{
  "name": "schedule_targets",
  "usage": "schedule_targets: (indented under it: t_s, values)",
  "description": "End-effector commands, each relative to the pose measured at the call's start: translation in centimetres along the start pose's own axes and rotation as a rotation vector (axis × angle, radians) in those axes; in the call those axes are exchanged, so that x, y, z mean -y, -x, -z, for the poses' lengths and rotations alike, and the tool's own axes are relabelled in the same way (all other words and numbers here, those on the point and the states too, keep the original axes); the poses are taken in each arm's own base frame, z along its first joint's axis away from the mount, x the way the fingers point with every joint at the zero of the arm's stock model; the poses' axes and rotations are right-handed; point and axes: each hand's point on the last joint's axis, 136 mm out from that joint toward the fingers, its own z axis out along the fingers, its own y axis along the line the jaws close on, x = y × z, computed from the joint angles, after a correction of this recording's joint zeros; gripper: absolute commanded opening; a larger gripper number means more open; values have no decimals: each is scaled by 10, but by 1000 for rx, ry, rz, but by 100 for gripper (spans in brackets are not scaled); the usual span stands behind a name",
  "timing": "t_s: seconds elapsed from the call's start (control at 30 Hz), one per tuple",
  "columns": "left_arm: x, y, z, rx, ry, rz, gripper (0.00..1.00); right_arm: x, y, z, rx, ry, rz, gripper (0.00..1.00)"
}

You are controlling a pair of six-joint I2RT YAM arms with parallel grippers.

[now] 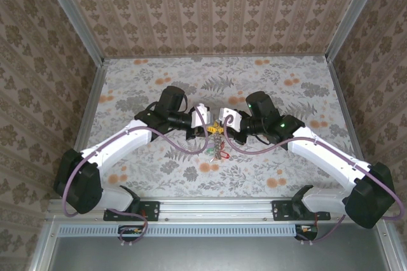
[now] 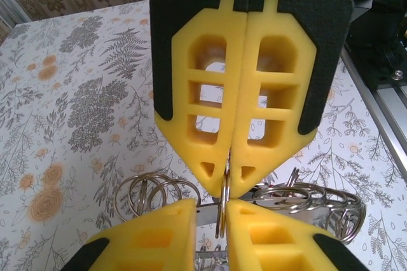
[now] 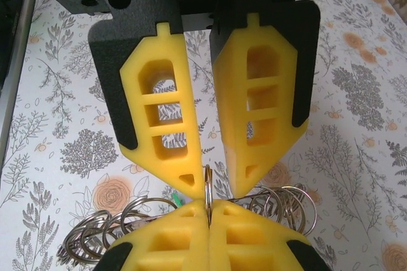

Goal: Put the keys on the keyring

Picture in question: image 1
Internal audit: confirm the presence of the grey metal panel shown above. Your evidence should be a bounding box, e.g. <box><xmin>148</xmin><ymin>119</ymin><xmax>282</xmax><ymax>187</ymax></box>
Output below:
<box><xmin>47</xmin><ymin>235</ymin><xmax>394</xmax><ymax>271</ymax></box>

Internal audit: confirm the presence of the black connector box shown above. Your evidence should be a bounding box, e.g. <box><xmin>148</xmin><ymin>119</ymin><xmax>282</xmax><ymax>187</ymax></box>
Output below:
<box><xmin>118</xmin><ymin>225</ymin><xmax>144</xmax><ymax>242</ymax></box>
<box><xmin>294</xmin><ymin>223</ymin><xmax>319</xmax><ymax>240</ymax></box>

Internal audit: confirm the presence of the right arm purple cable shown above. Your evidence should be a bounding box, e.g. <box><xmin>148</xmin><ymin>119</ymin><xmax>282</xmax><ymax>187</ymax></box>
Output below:
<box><xmin>222</xmin><ymin>115</ymin><xmax>405</xmax><ymax>221</ymax></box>

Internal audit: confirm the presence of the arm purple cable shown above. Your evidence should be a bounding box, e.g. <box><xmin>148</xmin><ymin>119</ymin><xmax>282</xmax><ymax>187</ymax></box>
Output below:
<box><xmin>62</xmin><ymin>107</ymin><xmax>210</xmax><ymax>218</ymax></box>
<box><xmin>222</xmin><ymin>115</ymin><xmax>405</xmax><ymax>221</ymax></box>

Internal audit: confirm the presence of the aluminium table edge rail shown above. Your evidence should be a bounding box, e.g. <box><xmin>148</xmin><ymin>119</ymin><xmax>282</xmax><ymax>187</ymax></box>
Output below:
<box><xmin>72</xmin><ymin>59</ymin><xmax>109</xmax><ymax>153</ymax></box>
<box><xmin>326</xmin><ymin>57</ymin><xmax>365</xmax><ymax>167</ymax></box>
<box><xmin>102</xmin><ymin>53</ymin><xmax>330</xmax><ymax>60</ymax></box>

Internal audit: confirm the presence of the long aluminium base rail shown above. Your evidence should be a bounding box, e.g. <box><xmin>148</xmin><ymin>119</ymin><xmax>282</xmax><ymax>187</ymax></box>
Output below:
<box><xmin>47</xmin><ymin>197</ymin><xmax>392</xmax><ymax>223</ymax></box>

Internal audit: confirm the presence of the grey slotted cable duct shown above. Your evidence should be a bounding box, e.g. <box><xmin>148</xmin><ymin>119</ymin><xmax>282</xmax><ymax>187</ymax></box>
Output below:
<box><xmin>59</xmin><ymin>223</ymin><xmax>298</xmax><ymax>237</ymax></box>

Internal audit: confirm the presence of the short purple cable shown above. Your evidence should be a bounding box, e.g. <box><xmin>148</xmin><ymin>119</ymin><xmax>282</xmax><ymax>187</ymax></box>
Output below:
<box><xmin>295</xmin><ymin>213</ymin><xmax>347</xmax><ymax>246</ymax></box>
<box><xmin>106</xmin><ymin>209</ymin><xmax>149</xmax><ymax>248</ymax></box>

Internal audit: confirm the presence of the aluminium corner post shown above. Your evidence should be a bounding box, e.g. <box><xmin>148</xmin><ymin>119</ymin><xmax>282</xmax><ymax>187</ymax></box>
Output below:
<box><xmin>324</xmin><ymin>0</ymin><xmax>387</xmax><ymax>62</ymax></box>
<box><xmin>35</xmin><ymin>0</ymin><xmax>106</xmax><ymax>64</ymax></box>

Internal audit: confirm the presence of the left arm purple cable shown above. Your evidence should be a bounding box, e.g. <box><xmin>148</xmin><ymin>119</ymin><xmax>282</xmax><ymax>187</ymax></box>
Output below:
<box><xmin>62</xmin><ymin>107</ymin><xmax>210</xmax><ymax>218</ymax></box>

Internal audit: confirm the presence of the aluminium frame bar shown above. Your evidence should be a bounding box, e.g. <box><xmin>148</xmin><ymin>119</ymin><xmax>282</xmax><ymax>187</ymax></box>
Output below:
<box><xmin>27</xmin><ymin>219</ymin><xmax>61</xmax><ymax>271</ymax></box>
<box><xmin>378</xmin><ymin>225</ymin><xmax>406</xmax><ymax>271</ymax></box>

